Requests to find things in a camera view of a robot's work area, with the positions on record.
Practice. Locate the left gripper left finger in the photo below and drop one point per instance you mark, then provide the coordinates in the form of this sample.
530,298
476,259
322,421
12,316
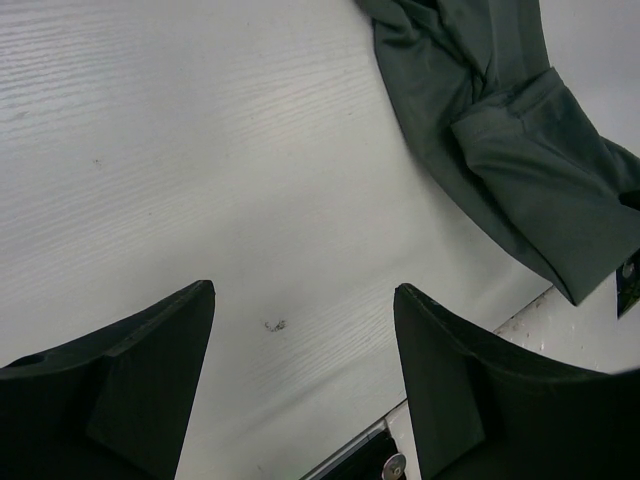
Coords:
112,404

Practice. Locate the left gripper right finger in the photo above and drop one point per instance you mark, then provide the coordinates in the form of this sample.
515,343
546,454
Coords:
484,408

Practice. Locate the grey t shirt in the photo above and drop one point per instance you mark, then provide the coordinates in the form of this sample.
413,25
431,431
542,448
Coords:
484,112

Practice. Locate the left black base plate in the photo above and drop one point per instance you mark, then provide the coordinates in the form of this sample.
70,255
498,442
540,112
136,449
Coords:
374,455

